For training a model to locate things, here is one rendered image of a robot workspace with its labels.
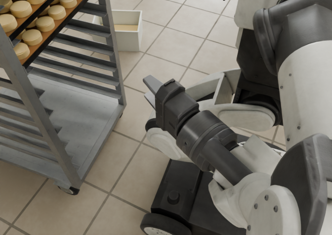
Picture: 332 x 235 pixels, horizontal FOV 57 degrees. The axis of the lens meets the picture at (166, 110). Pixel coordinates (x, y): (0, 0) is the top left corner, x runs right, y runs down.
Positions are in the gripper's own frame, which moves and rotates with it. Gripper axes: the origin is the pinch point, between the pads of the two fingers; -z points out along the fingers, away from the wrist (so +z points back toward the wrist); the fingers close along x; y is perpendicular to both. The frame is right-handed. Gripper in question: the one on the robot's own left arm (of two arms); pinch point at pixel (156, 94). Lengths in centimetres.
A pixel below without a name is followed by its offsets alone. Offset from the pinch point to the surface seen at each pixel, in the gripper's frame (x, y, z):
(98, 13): -18, -17, -55
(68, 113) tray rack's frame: -71, 3, -66
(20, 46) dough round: -6.7, 13.4, -40.6
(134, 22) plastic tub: -79, -69, -113
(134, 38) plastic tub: -75, -57, -96
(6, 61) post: -1.8, 19.1, -31.1
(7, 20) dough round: 2.2, 13.7, -39.5
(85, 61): -45, -12, -65
